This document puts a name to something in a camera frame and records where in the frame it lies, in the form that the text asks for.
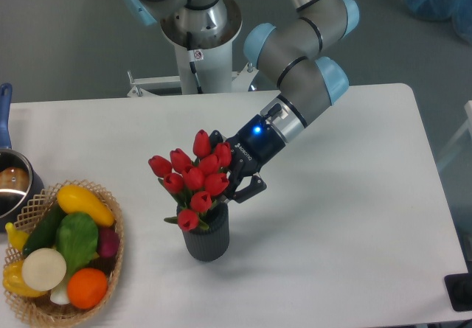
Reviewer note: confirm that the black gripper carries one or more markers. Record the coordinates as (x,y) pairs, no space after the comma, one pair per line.
(255,144)

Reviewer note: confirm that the red tulip bouquet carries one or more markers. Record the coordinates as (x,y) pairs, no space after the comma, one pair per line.
(195,183)

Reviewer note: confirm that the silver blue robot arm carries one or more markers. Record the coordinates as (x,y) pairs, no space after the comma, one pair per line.
(202,33)

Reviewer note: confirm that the dark grey ribbed vase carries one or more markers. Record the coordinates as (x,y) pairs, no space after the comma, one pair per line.
(208,245)

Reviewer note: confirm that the purple red onion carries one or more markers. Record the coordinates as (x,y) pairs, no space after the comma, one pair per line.
(108,243)

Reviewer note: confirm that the yellow squash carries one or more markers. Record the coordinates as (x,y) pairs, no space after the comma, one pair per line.
(73,198)

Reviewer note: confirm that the green lettuce leaf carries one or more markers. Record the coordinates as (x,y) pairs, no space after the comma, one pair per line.
(76,240)

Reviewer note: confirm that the woven wicker basket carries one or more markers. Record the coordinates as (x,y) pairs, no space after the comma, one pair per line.
(41,312)

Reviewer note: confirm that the orange fruit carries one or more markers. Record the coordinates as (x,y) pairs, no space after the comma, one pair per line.
(86,288)

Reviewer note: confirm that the dark green cucumber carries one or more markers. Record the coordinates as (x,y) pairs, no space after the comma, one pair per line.
(44,234)

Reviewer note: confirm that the white round onion slice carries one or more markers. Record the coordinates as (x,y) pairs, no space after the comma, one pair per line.
(43,269)

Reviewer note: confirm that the yellow bell pepper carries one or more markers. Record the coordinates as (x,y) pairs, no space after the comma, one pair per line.
(13,281)

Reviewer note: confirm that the black device at table edge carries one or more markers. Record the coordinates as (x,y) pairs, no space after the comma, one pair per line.
(459,291)

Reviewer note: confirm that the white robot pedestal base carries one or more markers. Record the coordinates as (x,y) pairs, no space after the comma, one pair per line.
(200,71)

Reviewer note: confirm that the blue handled saucepan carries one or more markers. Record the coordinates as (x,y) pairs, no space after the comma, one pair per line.
(19,182)

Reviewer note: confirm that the white frame at right edge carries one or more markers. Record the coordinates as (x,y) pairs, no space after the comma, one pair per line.
(457,143)

